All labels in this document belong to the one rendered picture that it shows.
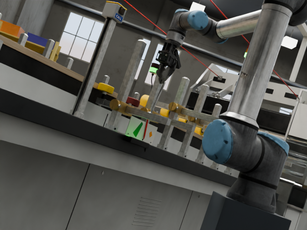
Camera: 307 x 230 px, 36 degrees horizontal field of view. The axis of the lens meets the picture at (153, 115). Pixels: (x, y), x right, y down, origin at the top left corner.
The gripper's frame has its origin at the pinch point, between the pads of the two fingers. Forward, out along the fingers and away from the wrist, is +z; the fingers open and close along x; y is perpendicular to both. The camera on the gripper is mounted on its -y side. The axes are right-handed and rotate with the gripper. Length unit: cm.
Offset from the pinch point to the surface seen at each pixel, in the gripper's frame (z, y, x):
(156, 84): 0.5, -7.1, -7.4
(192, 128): 16.7, -11.4, 18.4
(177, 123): 16.6, -11.4, 9.9
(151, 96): 7.5, -7.1, -8.0
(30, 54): 13, 61, -27
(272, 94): -69, -291, -54
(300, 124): -40, -260, -6
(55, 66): 13, 46, -27
